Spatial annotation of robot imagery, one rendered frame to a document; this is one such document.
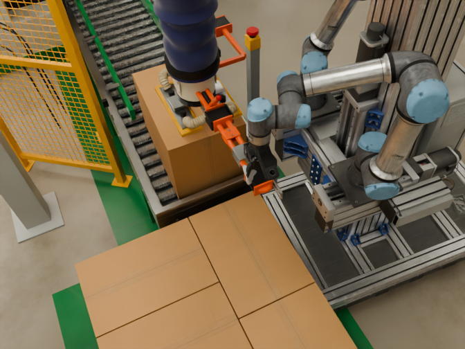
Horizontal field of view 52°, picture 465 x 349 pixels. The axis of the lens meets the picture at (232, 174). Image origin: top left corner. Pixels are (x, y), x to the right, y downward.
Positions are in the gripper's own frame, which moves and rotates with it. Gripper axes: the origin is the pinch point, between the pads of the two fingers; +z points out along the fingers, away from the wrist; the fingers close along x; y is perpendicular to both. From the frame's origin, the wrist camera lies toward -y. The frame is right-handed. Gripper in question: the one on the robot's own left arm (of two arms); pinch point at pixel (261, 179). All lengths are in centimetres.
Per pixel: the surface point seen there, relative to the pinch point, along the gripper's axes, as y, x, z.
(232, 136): 22.4, 1.0, -1.1
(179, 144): 54, 15, 29
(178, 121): 51, 14, 11
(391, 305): -30, -69, 123
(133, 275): 22, 56, 70
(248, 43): 104, -45, 27
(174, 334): -13, 48, 70
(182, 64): 52, 8, -17
